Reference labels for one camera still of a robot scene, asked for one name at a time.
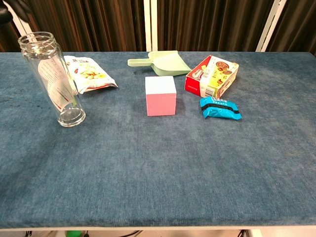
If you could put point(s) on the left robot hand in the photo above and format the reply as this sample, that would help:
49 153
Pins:
21 8

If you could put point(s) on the dark pleated curtain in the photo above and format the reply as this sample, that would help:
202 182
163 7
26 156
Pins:
98 24

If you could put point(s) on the white snack bag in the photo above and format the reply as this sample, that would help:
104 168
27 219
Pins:
91 74

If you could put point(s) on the green plastic dustpan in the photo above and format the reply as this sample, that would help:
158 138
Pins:
168 64

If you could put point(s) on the pink and white cube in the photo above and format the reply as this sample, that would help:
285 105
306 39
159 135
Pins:
160 97

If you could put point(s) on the red cookie box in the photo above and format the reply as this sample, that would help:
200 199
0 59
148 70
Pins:
212 76

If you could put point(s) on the blue table cloth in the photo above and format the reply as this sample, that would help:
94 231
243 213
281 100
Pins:
158 160

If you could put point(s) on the blue candy wrapper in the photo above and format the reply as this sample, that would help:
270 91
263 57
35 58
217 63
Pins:
219 108

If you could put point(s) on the bright green object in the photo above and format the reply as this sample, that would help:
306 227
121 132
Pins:
74 234

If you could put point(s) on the white metal frame post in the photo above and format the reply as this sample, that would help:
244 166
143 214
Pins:
23 27
151 24
271 24

